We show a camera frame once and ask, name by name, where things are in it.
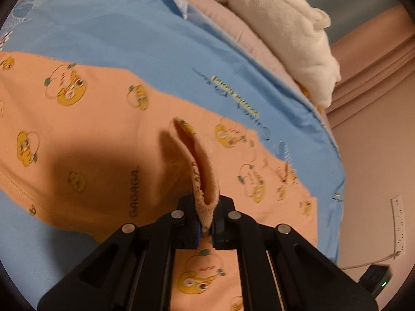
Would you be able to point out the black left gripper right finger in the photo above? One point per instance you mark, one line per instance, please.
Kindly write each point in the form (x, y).
(280, 270)

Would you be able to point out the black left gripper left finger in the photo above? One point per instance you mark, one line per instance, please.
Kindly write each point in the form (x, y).
(132, 269)

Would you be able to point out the orange cartoon print shirt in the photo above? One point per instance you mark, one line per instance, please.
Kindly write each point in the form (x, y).
(88, 149)

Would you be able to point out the black charger box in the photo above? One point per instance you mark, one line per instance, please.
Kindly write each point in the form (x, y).
(375, 279)

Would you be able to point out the white power strip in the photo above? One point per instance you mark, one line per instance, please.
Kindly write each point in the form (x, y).
(399, 225)

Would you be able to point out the white fluffy blanket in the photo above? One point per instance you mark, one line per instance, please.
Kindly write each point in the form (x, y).
(296, 33)

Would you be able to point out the blue floral bed sheet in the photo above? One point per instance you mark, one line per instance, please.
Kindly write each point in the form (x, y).
(162, 41)

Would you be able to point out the pink quilt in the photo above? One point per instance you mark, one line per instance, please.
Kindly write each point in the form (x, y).
(237, 29)

